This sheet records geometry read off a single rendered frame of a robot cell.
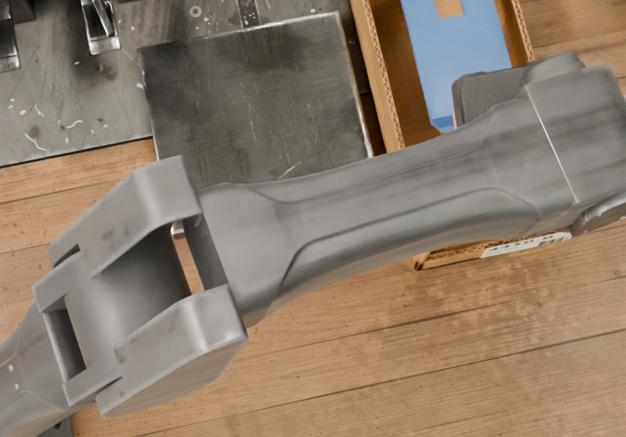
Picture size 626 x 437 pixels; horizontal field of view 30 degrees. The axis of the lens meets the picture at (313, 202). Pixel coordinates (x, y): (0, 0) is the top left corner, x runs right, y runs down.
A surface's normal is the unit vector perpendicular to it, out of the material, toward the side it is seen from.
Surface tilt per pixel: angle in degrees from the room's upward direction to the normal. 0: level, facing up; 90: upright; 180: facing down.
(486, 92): 31
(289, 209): 12
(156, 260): 38
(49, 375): 49
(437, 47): 1
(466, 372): 0
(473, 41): 1
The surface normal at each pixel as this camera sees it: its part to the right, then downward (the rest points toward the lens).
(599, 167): 0.22, -0.33
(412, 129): 0.02, -0.25
